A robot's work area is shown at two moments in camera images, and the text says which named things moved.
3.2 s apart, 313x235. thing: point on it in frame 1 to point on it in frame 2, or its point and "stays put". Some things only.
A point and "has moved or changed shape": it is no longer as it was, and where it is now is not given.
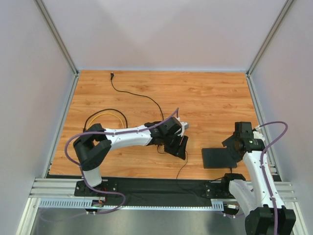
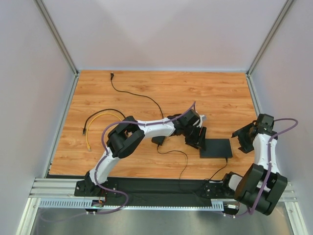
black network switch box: (218, 157) has moved or changed shape
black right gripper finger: (237, 154) to (246, 144)
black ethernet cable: (99, 110) stays put
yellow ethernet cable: (109, 113) stays put
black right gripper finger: (229, 142) to (243, 129)
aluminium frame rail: (65, 188) stays put
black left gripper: (175, 146) to (195, 138)
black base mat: (156, 190) stays put
